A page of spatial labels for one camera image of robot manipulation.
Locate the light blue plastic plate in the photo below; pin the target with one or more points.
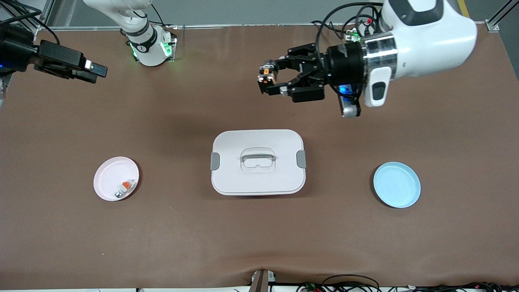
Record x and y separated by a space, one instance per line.
397 184

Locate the grey camera stand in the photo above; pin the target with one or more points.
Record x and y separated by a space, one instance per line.
259 284

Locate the grey box latch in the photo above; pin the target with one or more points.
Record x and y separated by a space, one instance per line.
215 161
301 159

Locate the pale pink plastic plate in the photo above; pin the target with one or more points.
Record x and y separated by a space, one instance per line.
105 190

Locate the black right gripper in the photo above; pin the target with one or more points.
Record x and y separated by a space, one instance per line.
16 54

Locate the brown table mat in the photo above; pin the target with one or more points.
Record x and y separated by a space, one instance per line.
259 243

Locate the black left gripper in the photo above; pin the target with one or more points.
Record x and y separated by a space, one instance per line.
345 61

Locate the white orange push-button switch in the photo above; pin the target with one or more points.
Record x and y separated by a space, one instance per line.
125 185

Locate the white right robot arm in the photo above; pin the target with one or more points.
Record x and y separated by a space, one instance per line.
150 52

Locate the black orange push-button switch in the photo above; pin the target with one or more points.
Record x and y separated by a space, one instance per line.
266 77

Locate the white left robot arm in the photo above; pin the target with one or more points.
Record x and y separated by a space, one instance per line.
429 40

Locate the white lidded storage box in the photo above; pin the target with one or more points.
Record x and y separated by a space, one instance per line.
259 182

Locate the aluminium frame post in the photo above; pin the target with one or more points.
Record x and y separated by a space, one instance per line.
492 26
48 12

